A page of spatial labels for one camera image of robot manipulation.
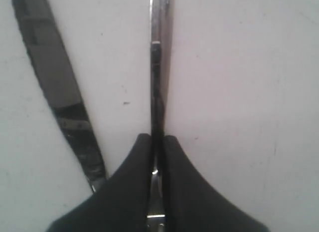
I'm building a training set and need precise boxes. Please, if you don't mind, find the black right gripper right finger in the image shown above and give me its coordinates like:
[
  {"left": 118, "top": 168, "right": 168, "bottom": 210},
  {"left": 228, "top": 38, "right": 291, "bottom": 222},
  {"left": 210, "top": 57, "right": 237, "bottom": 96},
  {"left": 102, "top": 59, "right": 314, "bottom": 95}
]
[{"left": 163, "top": 136, "right": 269, "bottom": 232}]

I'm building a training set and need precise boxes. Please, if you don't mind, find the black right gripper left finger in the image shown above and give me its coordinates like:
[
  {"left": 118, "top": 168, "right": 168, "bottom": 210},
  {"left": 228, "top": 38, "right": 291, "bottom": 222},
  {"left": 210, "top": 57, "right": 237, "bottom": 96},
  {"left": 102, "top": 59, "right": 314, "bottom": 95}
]
[{"left": 47, "top": 134, "right": 152, "bottom": 232}]

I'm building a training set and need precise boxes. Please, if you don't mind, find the steel fork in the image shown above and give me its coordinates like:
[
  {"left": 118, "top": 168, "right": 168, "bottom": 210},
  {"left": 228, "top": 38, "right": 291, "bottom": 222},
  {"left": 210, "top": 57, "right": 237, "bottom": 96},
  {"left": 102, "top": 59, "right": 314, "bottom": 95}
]
[{"left": 147, "top": 0, "right": 174, "bottom": 232}]

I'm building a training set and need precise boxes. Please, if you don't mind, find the steel table knife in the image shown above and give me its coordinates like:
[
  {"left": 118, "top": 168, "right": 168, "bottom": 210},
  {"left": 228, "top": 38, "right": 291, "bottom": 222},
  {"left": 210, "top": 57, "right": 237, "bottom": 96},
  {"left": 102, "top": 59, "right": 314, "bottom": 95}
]
[{"left": 11, "top": 0, "right": 108, "bottom": 193}]

